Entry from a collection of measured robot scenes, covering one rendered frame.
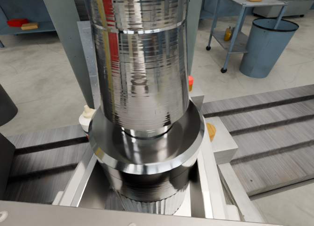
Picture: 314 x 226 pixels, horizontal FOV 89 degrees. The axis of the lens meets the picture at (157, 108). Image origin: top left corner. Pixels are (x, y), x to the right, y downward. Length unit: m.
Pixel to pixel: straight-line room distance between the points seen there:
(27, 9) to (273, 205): 4.97
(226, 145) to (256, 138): 0.19
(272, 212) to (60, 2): 1.51
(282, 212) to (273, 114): 1.05
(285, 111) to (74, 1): 0.62
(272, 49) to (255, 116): 1.97
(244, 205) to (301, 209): 1.31
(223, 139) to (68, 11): 0.51
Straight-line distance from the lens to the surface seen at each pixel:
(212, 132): 0.22
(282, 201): 1.51
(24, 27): 4.22
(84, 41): 0.56
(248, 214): 0.25
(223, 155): 0.24
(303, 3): 5.94
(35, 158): 0.42
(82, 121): 0.31
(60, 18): 0.58
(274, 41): 2.36
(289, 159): 0.42
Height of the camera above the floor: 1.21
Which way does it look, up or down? 43 degrees down
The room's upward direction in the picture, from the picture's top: 1 degrees counter-clockwise
